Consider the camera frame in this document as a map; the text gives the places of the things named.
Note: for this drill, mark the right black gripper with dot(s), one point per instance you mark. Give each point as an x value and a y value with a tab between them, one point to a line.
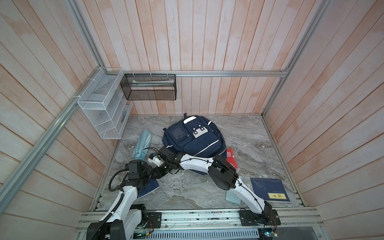
159	173

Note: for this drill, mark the blue notebook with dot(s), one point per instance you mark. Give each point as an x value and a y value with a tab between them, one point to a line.
151	186
269	189

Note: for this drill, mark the navy blue student backpack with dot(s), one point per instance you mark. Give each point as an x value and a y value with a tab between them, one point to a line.
195	136

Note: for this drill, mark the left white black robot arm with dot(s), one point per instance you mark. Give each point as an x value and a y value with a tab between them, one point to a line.
125	220

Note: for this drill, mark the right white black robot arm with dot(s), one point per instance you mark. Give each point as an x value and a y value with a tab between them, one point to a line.
222	173

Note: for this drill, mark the light teal pencil pouch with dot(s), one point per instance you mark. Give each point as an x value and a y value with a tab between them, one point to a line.
142	147

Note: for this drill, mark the red small booklet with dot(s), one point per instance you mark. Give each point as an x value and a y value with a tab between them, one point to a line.
231	158

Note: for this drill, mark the light blue calculator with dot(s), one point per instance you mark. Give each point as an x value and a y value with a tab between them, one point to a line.
233	198

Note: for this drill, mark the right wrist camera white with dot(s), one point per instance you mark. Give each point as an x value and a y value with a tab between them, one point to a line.
153	159

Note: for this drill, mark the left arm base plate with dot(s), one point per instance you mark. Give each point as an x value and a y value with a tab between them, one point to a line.
151	220

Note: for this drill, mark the black mesh wall basket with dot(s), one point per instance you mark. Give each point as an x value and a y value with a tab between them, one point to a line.
149	87

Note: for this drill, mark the white wire mesh shelf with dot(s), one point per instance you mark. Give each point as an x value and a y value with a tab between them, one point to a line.
104	103

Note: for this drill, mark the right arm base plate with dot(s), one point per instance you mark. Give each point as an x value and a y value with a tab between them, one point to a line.
248	218

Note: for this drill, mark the aluminium front rail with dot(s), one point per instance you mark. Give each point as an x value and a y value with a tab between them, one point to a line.
292	223

